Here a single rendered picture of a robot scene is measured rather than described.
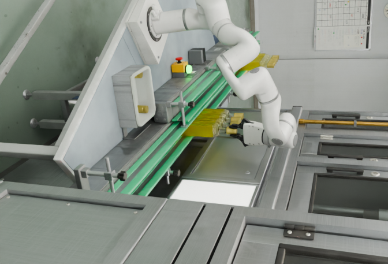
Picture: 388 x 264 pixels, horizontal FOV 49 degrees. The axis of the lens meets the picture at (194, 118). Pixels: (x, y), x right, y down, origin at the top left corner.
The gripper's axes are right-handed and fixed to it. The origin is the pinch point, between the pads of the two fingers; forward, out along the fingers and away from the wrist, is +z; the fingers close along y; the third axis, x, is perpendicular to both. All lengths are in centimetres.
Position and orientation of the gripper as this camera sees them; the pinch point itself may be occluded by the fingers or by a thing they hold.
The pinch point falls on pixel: (234, 130)
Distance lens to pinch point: 193.0
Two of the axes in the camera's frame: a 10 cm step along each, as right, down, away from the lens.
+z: -8.3, -1.2, 5.5
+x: -5.5, 3.2, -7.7
